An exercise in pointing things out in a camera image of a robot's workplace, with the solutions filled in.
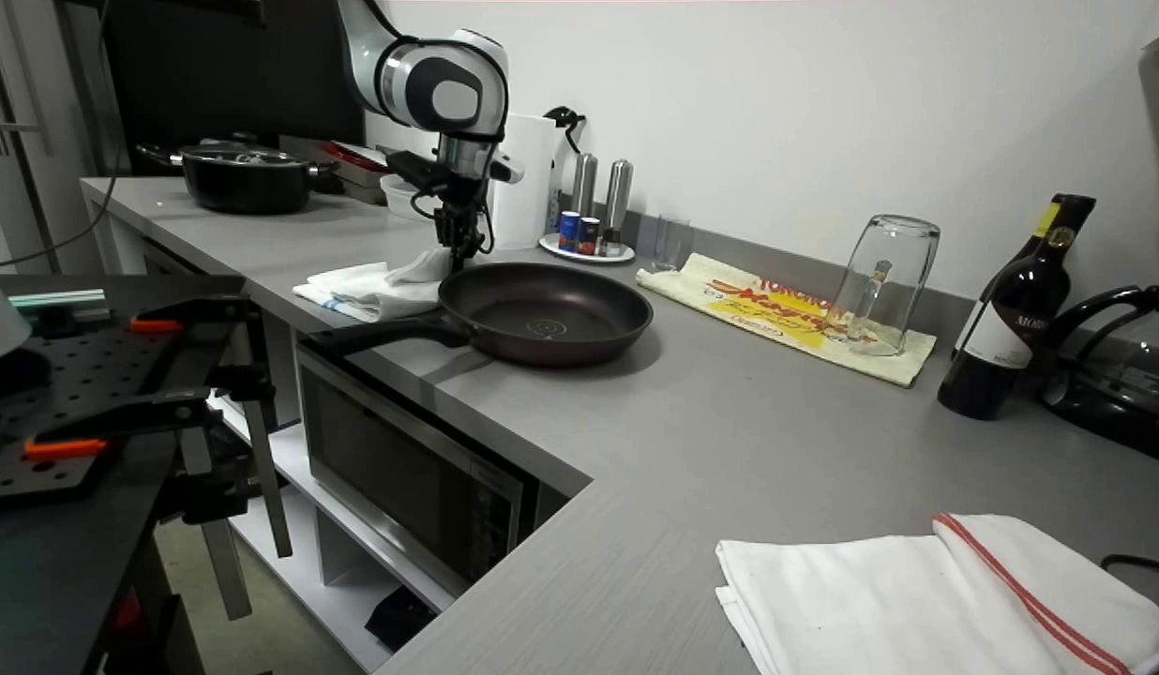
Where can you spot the black cooking pot with lid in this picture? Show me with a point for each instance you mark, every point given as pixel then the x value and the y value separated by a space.
pixel 245 178

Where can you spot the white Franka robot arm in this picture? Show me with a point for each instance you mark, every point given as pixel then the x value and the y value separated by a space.
pixel 448 88

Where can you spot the clear plastic container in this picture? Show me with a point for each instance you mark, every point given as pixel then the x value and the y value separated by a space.
pixel 403 201

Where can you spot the flat white cloth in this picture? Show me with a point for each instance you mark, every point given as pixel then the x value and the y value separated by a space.
pixel 345 291

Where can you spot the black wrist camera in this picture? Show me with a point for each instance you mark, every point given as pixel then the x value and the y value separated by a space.
pixel 414 172

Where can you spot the small blue spice jar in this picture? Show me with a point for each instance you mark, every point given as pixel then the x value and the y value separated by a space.
pixel 569 229

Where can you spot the dark wine bottle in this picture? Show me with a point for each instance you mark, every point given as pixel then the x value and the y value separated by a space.
pixel 1012 324

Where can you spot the steel salt shaker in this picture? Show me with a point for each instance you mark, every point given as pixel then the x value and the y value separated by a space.
pixel 584 183

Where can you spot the white paper towel roll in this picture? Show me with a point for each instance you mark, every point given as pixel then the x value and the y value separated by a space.
pixel 524 201

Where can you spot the steel pepper shaker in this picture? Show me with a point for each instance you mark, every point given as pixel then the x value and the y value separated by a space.
pixel 618 193

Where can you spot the black monitor screen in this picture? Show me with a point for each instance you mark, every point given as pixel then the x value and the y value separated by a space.
pixel 228 71

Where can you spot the small white towel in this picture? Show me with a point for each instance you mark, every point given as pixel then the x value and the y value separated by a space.
pixel 418 281

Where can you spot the steel built-in microwave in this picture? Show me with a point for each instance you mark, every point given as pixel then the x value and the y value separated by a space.
pixel 403 472

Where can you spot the white towel with red stripe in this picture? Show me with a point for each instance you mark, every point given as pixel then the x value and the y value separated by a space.
pixel 927 602

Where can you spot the yellow printed dish mat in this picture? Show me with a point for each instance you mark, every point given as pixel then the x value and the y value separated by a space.
pixel 777 319

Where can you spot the round white plate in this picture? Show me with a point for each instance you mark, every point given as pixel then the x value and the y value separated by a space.
pixel 618 252

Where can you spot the upturned clear drinking glass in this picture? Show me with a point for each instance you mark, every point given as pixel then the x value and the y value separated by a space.
pixel 888 284

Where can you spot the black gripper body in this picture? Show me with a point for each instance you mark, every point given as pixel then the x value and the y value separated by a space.
pixel 464 209

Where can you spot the stack of books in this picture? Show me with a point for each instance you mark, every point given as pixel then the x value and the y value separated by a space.
pixel 357 168

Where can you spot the black glass kettle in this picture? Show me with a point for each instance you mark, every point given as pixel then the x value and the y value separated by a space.
pixel 1124 369

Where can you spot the dark nonstick frying pan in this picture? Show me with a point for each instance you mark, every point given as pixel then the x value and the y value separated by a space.
pixel 545 313

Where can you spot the black perforated work table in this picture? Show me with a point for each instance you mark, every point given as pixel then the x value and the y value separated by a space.
pixel 54 548

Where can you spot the small red spice jar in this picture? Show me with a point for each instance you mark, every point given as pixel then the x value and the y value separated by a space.
pixel 590 233

